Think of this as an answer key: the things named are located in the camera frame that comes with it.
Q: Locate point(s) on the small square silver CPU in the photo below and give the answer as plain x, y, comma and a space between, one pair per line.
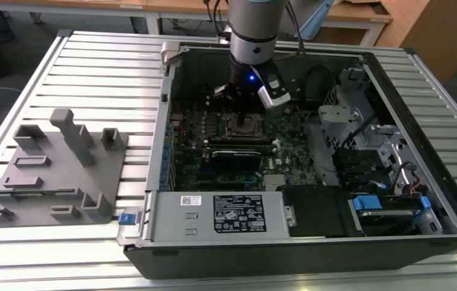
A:
234, 125

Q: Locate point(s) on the black RAM slot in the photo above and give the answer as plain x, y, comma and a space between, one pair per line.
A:
239, 141

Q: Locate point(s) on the green motherboard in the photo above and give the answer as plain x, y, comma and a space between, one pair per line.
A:
291, 151

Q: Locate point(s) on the grey metal drive cage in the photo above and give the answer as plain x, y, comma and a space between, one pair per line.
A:
334, 113

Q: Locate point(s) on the black graphics card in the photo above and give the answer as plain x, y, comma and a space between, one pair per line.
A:
235, 162

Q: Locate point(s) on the pale blue teach pendant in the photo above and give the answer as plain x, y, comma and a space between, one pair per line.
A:
314, 19

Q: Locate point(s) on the silver chipset heatsink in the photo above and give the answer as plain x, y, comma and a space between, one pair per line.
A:
274, 180

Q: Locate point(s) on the black plastic fan holder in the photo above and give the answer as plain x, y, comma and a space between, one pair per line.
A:
353, 166

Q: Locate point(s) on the black plastic air shroud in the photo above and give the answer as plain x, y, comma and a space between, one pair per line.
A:
313, 212

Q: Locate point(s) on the grey power supply unit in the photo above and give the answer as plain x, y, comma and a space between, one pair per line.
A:
170, 218

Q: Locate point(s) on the blue disk carrier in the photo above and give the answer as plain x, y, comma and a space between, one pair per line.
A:
367, 203

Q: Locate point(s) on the blue case latch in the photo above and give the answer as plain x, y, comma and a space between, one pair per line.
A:
126, 219

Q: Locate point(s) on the grey plastic parts rack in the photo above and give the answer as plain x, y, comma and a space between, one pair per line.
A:
61, 169

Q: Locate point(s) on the wooden cabinet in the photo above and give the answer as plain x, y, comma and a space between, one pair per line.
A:
446, 30

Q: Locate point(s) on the black open PC case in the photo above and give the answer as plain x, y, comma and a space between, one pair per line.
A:
251, 263

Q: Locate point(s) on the small boxy wrist camera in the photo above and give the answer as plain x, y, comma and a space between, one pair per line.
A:
221, 91

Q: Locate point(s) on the silver wrist camera black face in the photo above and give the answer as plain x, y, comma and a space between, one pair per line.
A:
274, 91

